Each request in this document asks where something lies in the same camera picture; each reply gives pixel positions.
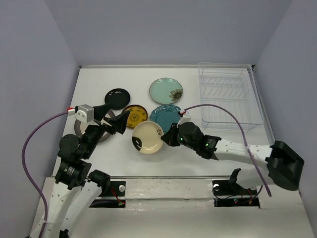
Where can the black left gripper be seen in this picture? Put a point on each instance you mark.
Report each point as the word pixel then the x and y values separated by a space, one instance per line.
pixel 119 122

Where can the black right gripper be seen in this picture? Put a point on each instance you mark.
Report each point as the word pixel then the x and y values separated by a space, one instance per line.
pixel 169 137

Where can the black round plate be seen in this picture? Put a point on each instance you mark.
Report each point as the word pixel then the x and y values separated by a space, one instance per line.
pixel 118 98

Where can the cream plate with black spot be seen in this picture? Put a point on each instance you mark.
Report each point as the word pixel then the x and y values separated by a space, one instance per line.
pixel 146 137

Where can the amber patterned plate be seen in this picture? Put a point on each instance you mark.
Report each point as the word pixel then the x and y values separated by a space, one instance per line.
pixel 137 115

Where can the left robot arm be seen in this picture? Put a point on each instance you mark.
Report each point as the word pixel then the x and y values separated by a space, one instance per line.
pixel 75 186

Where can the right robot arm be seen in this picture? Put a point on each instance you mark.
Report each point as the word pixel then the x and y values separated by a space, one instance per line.
pixel 276 164

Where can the teal scalloped plate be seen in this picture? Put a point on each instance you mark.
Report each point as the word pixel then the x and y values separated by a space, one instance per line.
pixel 165 116

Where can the grey brown rimmed plate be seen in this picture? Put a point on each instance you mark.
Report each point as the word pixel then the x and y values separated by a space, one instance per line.
pixel 80 127

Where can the light green flower plate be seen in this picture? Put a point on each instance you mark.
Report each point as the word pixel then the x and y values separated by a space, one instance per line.
pixel 166 91

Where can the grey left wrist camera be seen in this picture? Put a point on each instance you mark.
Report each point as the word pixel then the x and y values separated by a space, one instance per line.
pixel 84 113

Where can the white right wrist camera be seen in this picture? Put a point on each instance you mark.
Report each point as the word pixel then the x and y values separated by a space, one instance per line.
pixel 184 117

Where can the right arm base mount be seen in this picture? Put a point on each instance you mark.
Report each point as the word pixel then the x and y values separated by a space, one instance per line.
pixel 227 194

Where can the clear wire dish rack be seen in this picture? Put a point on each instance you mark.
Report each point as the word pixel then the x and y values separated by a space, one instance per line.
pixel 232 87

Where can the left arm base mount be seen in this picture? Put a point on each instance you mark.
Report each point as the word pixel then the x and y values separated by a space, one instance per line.
pixel 114 197

